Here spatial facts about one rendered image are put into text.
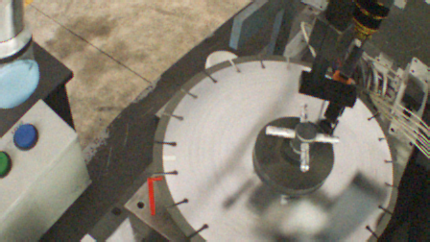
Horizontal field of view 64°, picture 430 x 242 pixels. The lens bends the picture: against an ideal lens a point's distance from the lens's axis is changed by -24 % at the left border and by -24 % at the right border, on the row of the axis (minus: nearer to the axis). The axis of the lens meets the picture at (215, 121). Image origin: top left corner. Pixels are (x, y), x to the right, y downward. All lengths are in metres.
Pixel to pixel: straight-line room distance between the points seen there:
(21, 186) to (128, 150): 0.28
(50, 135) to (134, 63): 1.35
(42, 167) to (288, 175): 0.34
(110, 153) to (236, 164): 0.31
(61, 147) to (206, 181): 0.22
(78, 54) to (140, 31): 0.35
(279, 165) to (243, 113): 0.09
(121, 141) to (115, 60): 1.21
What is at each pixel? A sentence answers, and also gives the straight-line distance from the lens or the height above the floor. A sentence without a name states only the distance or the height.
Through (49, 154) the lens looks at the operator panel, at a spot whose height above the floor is 0.90.
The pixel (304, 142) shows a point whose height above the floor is 1.00.
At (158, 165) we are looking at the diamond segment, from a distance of 0.52.
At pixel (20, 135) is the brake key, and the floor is 0.91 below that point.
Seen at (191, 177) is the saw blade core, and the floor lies 0.95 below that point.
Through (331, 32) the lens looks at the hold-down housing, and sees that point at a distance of 0.47.
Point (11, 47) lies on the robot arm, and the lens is 0.65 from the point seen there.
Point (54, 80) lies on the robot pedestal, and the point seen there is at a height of 0.75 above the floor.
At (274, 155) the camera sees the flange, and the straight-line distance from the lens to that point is 0.53.
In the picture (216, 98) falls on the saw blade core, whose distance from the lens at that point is 0.58.
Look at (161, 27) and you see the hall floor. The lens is 2.12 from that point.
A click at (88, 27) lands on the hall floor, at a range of 2.18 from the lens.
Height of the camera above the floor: 1.40
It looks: 53 degrees down
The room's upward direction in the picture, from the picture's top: 10 degrees clockwise
